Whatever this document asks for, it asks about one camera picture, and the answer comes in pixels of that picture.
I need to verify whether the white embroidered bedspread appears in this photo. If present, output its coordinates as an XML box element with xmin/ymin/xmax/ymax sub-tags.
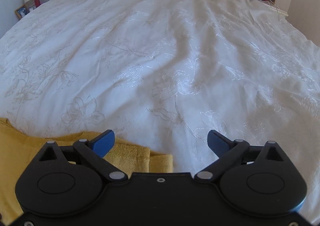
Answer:
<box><xmin>1</xmin><ymin>0</ymin><xmax>319</xmax><ymax>224</ymax></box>

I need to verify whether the right white nightstand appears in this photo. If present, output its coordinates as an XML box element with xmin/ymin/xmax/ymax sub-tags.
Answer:
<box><xmin>257</xmin><ymin>0</ymin><xmax>289</xmax><ymax>18</ymax></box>

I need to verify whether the red box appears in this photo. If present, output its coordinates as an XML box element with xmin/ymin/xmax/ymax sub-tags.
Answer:
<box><xmin>33</xmin><ymin>0</ymin><xmax>41</xmax><ymax>8</ymax></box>

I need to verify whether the yellow knit sweater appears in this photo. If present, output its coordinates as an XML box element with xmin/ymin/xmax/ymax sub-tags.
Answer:
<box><xmin>0</xmin><ymin>117</ymin><xmax>174</xmax><ymax>226</ymax></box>

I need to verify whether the wooden photo frame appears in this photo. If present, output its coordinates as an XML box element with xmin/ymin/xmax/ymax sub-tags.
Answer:
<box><xmin>15</xmin><ymin>4</ymin><xmax>30</xmax><ymax>19</ymax></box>

